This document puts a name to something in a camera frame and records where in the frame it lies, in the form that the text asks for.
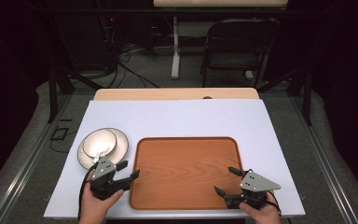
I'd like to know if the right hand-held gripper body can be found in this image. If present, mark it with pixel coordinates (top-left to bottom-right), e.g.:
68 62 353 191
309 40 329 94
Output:
226 170 282 210

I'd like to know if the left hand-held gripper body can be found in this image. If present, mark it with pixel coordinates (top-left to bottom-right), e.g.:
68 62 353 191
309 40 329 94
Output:
89 156 132 201

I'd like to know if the large white plate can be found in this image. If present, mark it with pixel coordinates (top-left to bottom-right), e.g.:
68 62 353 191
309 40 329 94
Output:
76 127 130 171

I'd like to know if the small white plate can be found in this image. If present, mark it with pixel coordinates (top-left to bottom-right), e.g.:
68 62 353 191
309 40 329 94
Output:
82 128 118 160

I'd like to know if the brown wooden tray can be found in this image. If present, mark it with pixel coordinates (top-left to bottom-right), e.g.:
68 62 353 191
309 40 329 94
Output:
128 136 244 211

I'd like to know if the person's right hand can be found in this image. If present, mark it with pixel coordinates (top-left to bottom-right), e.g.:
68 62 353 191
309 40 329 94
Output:
239 191 282 224

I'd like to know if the person's left hand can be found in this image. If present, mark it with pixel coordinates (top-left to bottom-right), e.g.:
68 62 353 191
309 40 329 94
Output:
78 173 125 224

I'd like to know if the white spoon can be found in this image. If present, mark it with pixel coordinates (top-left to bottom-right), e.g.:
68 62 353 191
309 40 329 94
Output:
90 141 114 164

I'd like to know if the white table mat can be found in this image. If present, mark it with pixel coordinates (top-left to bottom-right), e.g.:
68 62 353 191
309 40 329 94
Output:
43 99 307 219

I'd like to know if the light wooden table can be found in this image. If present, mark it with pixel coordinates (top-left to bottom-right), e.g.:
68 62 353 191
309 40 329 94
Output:
92 87 260 101

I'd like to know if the black metal stand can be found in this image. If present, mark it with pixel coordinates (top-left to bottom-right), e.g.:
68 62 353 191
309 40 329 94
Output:
256 65 313 127
47 60 104 124

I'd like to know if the white desk leg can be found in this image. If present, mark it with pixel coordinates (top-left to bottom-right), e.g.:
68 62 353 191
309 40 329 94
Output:
171 16 182 80

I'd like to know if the black folding chair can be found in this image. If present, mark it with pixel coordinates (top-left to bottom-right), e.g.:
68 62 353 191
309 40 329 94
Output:
200 18 278 89

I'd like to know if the light desk top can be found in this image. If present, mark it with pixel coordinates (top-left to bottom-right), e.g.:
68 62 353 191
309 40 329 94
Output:
152 0 289 8

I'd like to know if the left hand-held gripper cable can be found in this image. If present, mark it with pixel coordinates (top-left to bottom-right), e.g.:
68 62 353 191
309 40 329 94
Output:
77 162 100 220

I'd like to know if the hand-held gripper cable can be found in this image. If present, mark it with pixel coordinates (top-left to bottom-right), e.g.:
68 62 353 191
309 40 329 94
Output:
77 162 100 220
266 190 282 217

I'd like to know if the right hand-held gripper cable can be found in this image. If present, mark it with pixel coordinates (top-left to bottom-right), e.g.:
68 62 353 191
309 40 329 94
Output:
266 190 282 217

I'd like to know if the black floor outlet frame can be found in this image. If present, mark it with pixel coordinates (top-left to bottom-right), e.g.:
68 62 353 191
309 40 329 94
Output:
49 125 68 142

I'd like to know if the aluminium floor rail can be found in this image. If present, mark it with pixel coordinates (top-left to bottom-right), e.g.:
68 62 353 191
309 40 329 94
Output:
0 92 74 224
288 92 358 224

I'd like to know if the bundle of black floor cables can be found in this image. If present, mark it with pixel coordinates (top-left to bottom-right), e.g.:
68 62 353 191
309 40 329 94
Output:
97 15 161 90

